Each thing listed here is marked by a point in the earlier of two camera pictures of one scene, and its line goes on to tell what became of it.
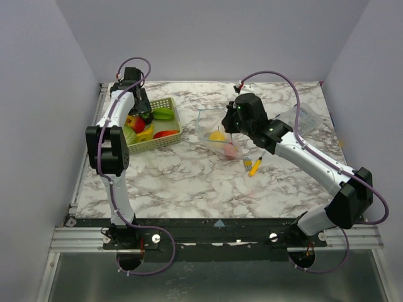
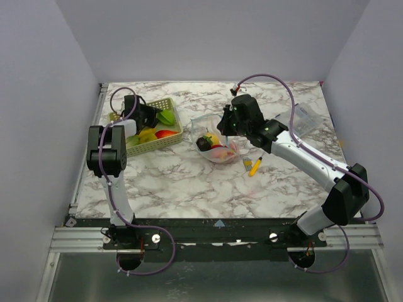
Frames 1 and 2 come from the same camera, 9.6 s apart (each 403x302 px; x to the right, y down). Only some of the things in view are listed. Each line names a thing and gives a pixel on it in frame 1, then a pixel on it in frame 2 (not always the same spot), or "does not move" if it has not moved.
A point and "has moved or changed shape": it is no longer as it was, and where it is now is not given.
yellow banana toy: [146, 134] does not move
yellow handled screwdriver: [256, 165] does not move
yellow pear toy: [217, 135] has moved or changed shape
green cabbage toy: [130, 134] does not move
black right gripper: [229, 119] does not move
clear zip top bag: [212, 135] has moved or changed shape
